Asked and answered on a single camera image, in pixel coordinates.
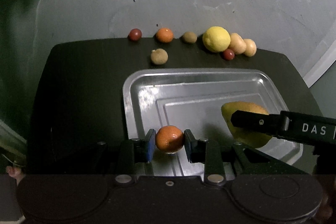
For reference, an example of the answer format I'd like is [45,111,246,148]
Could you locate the dark red cherry tomato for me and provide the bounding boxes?
[128,28,142,41]

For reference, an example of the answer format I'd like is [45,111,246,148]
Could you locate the green yellow mango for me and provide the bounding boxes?
[221,101,272,148]

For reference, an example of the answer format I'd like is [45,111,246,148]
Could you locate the brown kiwi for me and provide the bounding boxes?
[150,48,169,65]
[182,31,198,44]

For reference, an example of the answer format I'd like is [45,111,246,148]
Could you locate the yellow lemon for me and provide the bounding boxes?
[202,26,231,53]

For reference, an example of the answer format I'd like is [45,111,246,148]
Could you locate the smooth tan passion fruit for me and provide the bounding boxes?
[243,39,257,57]

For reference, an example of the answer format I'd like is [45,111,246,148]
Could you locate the person hand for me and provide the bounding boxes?
[6,166,26,185]

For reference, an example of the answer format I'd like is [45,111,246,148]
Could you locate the small orange tangerine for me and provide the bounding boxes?
[155,28,174,43]

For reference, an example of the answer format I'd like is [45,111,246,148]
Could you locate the silver metal tray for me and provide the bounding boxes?
[122,68,304,179]

